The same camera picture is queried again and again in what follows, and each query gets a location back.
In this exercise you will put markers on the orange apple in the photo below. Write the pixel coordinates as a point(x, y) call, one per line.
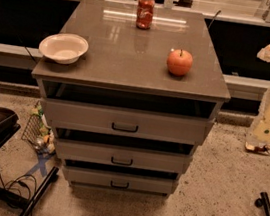
point(179, 62)

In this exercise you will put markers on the white paper bowl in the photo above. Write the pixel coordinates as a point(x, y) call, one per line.
point(63, 48)

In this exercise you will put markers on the grey drawer cabinet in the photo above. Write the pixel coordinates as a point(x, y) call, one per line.
point(126, 67)

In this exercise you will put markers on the top grey drawer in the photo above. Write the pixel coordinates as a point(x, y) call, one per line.
point(119, 121)

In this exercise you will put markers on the grey drawer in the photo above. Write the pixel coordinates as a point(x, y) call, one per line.
point(121, 181)
point(119, 121)
point(122, 156)

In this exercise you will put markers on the middle grey drawer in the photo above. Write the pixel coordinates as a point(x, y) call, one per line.
point(122, 156)

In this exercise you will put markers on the bottom grey drawer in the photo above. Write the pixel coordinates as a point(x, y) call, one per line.
point(121, 181)

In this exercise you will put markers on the red soda can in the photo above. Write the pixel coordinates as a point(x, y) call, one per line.
point(145, 14)

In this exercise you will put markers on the blue tape cross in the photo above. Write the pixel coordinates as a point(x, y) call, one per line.
point(40, 165)

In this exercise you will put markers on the black stand leg left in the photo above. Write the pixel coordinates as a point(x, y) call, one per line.
point(51, 177)

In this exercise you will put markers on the snack wrappers on floor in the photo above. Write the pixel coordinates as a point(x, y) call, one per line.
point(257, 148)

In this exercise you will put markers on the wire basket with items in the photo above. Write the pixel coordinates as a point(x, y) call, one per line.
point(37, 133)

